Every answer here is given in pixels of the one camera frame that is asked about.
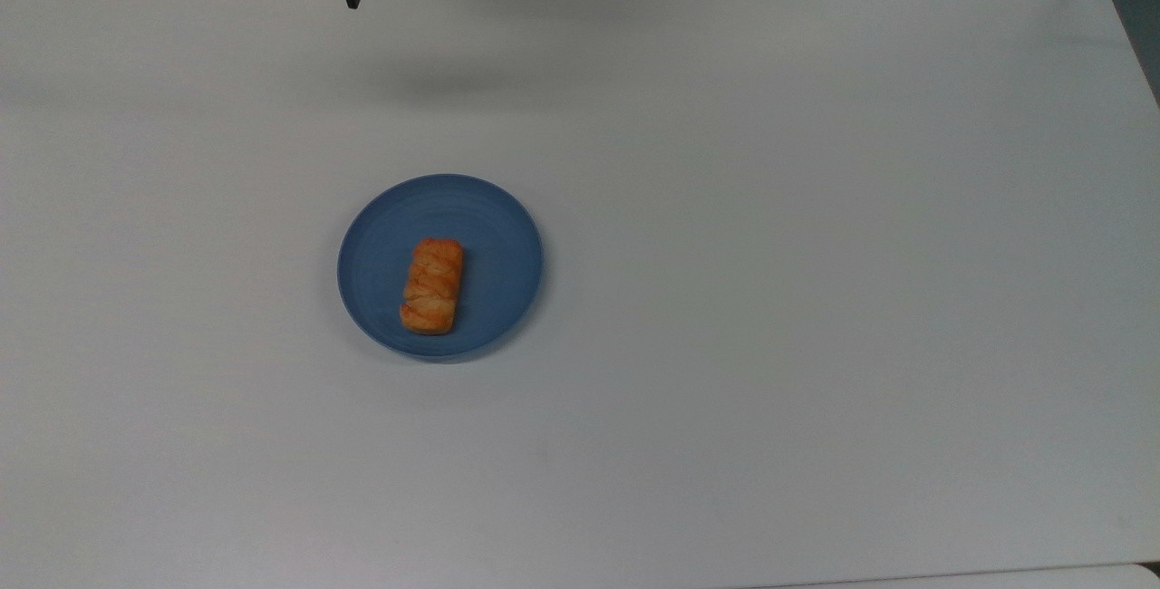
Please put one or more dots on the orange braided bread pastry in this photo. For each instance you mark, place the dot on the orange braided bread pastry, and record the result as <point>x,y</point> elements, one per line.
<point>432,286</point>

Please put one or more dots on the blue round plate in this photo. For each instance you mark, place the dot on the blue round plate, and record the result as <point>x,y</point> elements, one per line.
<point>494,245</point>

